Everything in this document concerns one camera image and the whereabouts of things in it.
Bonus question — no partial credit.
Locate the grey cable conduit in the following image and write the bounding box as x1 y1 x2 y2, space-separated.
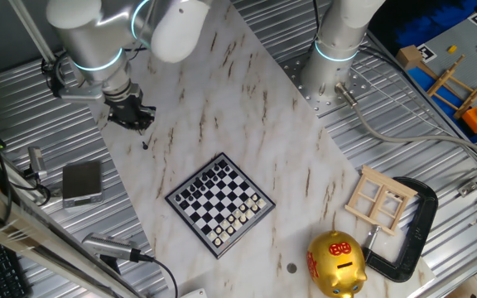
334 81 477 166

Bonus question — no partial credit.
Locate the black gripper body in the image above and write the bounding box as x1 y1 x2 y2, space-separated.
108 87 145 123

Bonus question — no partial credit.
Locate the black white chessboard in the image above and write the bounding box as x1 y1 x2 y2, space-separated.
165 152 277 259

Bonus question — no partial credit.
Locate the black C-clamp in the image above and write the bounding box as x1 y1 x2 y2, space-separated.
361 176 440 284

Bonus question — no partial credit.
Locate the silver ribbed camera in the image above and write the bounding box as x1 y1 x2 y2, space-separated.
81 232 142 264

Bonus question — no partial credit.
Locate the silver digital scale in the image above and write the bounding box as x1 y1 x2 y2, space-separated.
61 160 105 209

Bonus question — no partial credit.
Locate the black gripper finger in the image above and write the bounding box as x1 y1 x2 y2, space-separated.
137 105 157 134
108 112 139 130

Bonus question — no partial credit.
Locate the tan wooden block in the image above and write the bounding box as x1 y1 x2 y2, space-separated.
395 44 424 71

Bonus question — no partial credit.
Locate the black camera cable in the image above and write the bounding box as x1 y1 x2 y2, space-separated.
137 252 180 298

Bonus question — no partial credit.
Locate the gold piggy bank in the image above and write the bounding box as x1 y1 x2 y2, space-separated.
306 230 369 298

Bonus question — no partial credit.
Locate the wrist camera silver bracket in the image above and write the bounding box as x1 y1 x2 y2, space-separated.
41 57 107 103

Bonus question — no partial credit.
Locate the wooden window frame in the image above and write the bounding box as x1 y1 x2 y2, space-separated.
344 164 419 238

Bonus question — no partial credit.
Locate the small metal bracket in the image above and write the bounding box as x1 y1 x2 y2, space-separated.
457 180 477 199

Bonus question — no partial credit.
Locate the grey metal pole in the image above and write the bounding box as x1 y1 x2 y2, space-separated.
7 0 57 65

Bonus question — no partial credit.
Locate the grey brick baseplate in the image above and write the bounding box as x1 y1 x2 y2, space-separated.
403 12 477 121

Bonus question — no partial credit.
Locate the aluminium frame beam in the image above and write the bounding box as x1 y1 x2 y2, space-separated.
0 171 144 298

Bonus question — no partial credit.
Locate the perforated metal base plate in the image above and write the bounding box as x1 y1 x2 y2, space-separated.
282 51 372 119

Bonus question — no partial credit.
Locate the blue foam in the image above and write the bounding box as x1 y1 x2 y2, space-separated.
393 0 477 49

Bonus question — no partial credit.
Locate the wooden easel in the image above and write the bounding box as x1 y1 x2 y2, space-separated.
426 53 477 121

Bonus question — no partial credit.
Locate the small silver camera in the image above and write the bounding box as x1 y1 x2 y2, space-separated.
26 147 49 181

